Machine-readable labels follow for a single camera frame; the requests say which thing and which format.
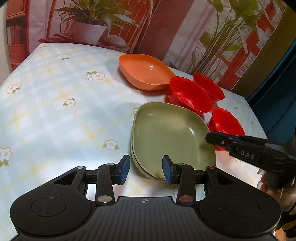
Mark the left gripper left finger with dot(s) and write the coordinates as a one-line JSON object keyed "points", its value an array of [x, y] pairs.
{"points": [[108, 175]]}

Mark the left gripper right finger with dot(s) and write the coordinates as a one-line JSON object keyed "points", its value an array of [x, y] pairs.
{"points": [[183, 176]]}

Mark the green square plate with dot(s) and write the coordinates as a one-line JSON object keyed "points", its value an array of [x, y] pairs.
{"points": [[161, 129]]}

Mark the red bowl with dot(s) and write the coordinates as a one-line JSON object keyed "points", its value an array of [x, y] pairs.
{"points": [[213, 90], [188, 94], [225, 122]]}

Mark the orange square plate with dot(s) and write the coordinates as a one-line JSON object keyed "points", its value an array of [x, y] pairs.
{"points": [[145, 72]]}

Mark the person's right hand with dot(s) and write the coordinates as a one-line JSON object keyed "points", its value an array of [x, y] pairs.
{"points": [[286, 198]]}

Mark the teal curtain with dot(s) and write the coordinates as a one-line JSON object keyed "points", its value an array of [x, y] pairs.
{"points": [[274, 101]]}

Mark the printed room backdrop cloth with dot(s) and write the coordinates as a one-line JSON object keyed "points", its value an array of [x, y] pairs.
{"points": [[219, 39]]}

